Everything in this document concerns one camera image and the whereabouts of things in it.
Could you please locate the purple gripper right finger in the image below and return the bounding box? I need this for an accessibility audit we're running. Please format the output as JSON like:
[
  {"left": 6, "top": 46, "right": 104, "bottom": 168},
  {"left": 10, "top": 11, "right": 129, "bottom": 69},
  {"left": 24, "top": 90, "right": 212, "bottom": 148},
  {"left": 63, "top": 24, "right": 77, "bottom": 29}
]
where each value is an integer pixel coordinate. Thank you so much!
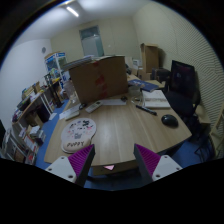
[{"left": 134, "top": 144, "right": 182, "bottom": 182}]

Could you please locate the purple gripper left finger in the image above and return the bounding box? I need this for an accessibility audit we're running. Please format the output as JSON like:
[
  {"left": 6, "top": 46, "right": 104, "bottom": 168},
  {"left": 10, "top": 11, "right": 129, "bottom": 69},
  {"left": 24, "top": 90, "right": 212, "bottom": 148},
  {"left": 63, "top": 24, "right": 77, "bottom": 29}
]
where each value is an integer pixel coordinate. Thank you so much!
[{"left": 46, "top": 144, "right": 95, "bottom": 187}]

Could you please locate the puppy print mouse pad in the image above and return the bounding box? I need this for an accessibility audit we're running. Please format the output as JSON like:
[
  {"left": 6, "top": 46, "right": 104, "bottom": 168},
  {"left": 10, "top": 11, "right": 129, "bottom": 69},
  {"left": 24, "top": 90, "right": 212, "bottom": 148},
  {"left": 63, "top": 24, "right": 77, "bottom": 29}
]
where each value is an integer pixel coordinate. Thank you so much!
[{"left": 61, "top": 118, "right": 96, "bottom": 154}]

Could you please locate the black computer mouse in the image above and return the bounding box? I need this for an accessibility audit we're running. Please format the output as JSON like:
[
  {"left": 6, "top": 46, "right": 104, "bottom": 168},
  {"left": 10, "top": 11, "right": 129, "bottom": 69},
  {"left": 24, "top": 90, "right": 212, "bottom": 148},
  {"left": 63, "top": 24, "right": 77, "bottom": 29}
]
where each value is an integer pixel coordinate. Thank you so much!
[{"left": 161, "top": 114, "right": 178, "bottom": 127}]

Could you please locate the pink sticky note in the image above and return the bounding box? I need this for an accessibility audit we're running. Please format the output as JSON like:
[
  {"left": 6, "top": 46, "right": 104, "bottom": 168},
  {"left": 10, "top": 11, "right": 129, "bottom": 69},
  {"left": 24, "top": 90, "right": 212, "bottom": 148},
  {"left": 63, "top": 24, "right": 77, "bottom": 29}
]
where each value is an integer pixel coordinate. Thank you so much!
[{"left": 104, "top": 165, "right": 115, "bottom": 171}]

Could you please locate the black pen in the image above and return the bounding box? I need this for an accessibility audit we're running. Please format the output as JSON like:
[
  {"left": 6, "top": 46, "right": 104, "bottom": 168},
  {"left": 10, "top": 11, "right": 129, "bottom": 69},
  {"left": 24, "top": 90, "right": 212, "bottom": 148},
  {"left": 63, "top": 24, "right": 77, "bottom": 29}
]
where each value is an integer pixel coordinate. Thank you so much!
[{"left": 136, "top": 105, "right": 157, "bottom": 116}]

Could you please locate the wooden shelf with clutter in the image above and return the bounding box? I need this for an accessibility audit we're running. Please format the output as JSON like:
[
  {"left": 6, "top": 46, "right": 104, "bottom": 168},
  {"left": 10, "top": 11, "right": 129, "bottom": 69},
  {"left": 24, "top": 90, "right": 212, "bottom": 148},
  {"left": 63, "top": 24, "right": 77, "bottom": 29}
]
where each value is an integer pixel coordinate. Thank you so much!
[{"left": 0, "top": 80, "right": 62, "bottom": 165}]

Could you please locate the white remote control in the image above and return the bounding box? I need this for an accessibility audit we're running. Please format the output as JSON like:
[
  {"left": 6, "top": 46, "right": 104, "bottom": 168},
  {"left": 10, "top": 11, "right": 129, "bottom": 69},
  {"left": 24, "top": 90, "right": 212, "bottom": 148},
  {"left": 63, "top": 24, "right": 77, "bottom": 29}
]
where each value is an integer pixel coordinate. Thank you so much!
[{"left": 85, "top": 101, "right": 103, "bottom": 113}]

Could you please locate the white open notebook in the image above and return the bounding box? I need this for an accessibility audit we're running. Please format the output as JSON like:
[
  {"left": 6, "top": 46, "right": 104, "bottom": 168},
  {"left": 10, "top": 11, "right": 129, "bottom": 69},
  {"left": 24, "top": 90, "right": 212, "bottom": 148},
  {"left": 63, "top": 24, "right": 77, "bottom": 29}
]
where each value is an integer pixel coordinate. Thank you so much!
[{"left": 142, "top": 90, "right": 170, "bottom": 108}]

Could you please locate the white paper sheet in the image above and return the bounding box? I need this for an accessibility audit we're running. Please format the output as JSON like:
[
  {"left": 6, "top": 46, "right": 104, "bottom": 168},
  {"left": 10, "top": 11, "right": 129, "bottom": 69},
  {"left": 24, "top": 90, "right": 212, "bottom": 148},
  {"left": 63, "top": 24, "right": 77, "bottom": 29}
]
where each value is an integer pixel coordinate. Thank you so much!
[{"left": 101, "top": 99, "right": 126, "bottom": 106}]

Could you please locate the black office chair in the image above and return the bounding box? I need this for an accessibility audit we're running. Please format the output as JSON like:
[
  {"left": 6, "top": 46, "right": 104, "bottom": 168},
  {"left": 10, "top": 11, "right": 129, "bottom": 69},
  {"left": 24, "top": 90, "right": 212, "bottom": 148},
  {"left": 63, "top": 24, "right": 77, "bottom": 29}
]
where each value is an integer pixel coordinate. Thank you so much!
[{"left": 165, "top": 60, "right": 201, "bottom": 131}]

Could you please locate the blue book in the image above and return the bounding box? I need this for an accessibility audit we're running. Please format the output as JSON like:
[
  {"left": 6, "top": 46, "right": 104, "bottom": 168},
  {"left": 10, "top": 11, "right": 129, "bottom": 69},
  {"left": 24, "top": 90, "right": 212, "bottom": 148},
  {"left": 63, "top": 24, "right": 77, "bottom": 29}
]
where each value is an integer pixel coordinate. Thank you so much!
[{"left": 128, "top": 79, "right": 158, "bottom": 92}]

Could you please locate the large cardboard box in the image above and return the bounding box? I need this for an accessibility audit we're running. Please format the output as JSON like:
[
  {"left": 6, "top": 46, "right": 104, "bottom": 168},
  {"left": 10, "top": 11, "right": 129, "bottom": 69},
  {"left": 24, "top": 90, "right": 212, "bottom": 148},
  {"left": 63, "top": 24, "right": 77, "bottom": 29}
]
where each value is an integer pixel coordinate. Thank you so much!
[{"left": 69, "top": 56, "right": 128, "bottom": 103}]

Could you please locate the white display fridge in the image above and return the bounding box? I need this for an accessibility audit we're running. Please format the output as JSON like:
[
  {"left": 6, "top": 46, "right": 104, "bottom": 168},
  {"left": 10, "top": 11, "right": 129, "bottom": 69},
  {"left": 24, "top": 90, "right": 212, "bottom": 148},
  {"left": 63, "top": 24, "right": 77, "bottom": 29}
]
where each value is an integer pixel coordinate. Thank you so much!
[{"left": 45, "top": 52, "right": 67, "bottom": 81}]

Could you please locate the tall cardboard box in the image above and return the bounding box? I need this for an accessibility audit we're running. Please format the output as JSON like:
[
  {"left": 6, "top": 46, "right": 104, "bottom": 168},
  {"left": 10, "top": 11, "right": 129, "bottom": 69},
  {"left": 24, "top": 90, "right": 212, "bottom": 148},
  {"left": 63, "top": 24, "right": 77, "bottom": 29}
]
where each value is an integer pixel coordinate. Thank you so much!
[{"left": 140, "top": 43, "right": 159, "bottom": 73}]

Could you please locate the door with window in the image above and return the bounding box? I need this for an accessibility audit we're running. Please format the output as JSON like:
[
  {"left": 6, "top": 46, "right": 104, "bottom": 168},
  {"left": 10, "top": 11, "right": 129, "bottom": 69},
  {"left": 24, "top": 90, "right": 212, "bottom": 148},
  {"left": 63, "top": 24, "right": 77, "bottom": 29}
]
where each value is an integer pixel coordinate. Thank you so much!
[{"left": 80, "top": 26, "right": 104, "bottom": 57}]

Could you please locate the ceiling light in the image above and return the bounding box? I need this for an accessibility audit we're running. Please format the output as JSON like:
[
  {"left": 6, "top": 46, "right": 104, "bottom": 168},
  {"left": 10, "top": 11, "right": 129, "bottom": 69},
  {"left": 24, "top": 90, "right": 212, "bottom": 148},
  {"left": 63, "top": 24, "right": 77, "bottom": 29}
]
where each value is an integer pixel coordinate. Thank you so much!
[{"left": 66, "top": 6, "right": 79, "bottom": 17}]

